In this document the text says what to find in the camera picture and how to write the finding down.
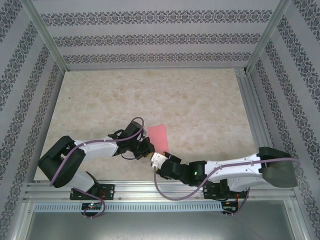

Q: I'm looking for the pink paper sheet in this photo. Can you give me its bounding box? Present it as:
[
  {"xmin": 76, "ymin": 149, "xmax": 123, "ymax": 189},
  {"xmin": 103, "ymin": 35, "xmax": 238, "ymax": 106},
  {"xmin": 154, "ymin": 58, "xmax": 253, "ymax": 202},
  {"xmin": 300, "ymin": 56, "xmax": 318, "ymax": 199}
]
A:
[{"xmin": 147, "ymin": 124, "xmax": 170, "ymax": 154}]

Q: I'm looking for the aluminium frame post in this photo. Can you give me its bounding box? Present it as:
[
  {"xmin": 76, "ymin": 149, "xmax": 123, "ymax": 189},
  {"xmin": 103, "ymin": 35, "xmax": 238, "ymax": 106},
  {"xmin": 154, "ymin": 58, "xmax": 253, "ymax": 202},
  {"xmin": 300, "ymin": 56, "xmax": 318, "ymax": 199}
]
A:
[
  {"xmin": 21, "ymin": 0, "xmax": 69, "ymax": 73},
  {"xmin": 245, "ymin": 0, "xmax": 293, "ymax": 74}
]

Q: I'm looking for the slotted grey cable duct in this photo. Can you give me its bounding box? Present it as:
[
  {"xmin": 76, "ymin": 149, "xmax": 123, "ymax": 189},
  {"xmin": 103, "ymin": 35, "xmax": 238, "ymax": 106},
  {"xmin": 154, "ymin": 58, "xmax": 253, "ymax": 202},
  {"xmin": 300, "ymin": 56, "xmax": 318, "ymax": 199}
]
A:
[{"xmin": 33, "ymin": 201, "xmax": 223, "ymax": 213}]

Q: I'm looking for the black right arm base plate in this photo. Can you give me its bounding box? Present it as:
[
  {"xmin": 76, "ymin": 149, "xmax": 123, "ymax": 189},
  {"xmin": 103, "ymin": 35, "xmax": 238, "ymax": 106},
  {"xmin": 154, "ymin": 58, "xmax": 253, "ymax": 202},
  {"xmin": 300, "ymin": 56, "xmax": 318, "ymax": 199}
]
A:
[{"xmin": 202, "ymin": 182, "xmax": 250, "ymax": 201}]

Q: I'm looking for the small circuit board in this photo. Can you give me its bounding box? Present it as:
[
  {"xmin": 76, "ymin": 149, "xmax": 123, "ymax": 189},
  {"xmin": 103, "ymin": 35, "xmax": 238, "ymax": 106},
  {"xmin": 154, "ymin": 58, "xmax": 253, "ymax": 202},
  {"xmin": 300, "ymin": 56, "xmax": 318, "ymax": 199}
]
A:
[
  {"xmin": 81, "ymin": 202, "xmax": 102, "ymax": 210},
  {"xmin": 222, "ymin": 201, "xmax": 238, "ymax": 211}
]

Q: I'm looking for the long aluminium base rail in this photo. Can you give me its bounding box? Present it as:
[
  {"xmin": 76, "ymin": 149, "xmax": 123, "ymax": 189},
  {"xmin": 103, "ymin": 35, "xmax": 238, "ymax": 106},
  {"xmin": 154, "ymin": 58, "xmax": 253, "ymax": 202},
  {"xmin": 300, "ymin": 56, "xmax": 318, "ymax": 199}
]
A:
[{"xmin": 23, "ymin": 179, "xmax": 297, "ymax": 202}]

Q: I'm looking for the grey metal sheet tray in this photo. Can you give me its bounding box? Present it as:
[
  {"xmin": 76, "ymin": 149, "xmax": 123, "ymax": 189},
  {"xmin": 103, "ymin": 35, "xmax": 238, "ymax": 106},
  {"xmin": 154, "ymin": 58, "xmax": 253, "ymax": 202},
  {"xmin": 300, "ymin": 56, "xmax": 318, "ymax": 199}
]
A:
[{"xmin": 14, "ymin": 199, "xmax": 311, "ymax": 240}]

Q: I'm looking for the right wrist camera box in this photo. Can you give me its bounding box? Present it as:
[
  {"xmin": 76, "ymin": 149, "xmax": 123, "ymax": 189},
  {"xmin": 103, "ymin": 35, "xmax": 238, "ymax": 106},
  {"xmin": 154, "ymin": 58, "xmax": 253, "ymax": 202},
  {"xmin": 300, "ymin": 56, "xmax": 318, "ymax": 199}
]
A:
[{"xmin": 150, "ymin": 152, "xmax": 167, "ymax": 169}]

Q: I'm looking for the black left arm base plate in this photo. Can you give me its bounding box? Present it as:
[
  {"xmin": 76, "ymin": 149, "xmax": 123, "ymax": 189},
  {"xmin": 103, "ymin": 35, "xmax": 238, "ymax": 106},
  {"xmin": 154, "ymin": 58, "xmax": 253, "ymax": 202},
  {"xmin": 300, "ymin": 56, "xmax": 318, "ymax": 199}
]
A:
[{"xmin": 69, "ymin": 183, "xmax": 115, "ymax": 201}]

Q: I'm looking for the aluminium side rail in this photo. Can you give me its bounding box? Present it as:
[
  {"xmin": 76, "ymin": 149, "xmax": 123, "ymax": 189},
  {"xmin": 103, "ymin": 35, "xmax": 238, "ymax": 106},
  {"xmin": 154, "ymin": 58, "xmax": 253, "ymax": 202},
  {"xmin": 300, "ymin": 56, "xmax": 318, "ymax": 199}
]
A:
[{"xmin": 234, "ymin": 68, "xmax": 285, "ymax": 181}]

